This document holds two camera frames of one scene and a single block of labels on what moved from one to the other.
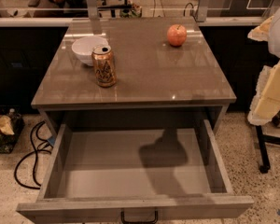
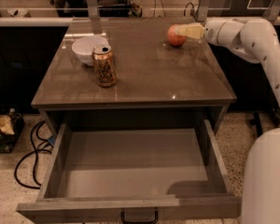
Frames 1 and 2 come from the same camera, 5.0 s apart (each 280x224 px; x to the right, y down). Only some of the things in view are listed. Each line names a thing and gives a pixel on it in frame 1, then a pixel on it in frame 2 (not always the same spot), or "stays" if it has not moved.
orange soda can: [104, 63] stays
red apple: [176, 35] stays
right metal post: [203, 4] stays
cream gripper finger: [272, 92] → [217, 32]
